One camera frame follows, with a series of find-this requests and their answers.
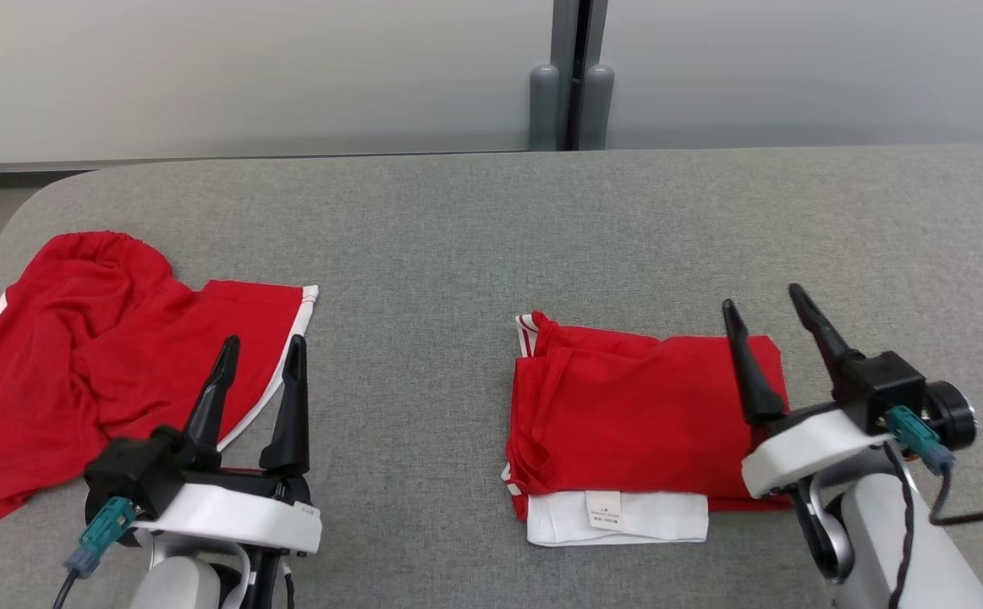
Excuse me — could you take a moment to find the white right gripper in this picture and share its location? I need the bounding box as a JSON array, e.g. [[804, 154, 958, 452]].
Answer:
[[722, 283, 894, 584]]

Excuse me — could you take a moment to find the black cable teal connector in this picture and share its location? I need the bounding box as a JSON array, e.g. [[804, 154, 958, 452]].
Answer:
[[52, 497, 139, 609], [885, 406, 983, 527]]

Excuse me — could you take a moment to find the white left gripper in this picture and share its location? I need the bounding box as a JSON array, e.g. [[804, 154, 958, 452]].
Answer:
[[132, 334, 323, 609]]

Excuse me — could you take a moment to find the red shorts white trim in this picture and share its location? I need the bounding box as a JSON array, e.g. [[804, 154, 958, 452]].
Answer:
[[0, 230, 320, 534]]

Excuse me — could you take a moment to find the twisted black arm cable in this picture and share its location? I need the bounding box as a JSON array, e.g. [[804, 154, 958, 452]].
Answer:
[[881, 442, 917, 609]]

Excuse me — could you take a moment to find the red white basketball jersey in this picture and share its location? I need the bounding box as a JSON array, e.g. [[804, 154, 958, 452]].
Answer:
[[502, 311, 795, 547]]

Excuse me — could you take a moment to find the grey partition post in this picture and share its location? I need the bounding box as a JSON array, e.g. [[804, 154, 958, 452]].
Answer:
[[580, 0, 615, 151], [530, 0, 577, 151]]

